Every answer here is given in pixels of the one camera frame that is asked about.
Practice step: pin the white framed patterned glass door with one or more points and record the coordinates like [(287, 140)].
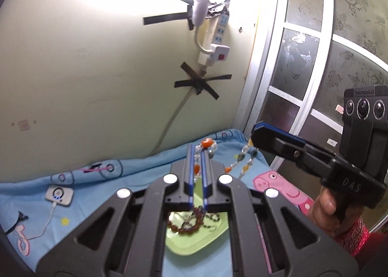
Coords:
[(318, 52)]

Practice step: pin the person's right hand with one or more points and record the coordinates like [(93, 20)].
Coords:
[(324, 210)]

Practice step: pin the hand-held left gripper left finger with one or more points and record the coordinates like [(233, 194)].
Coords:
[(190, 174)]

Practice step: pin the printed blue pig blanket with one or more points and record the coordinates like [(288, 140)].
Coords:
[(91, 192)]

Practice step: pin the white power strip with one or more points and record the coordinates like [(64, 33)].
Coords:
[(219, 37)]

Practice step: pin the green plastic tray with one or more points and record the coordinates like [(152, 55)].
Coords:
[(194, 243)]

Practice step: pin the small white door sticker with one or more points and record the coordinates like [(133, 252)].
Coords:
[(332, 142)]

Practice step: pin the small pink door sticker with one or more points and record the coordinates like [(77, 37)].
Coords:
[(339, 109)]

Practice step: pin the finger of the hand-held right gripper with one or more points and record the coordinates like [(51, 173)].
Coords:
[(282, 146)]

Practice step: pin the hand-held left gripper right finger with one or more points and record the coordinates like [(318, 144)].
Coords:
[(205, 175)]

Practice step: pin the silver tape patch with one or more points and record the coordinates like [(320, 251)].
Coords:
[(216, 9)]

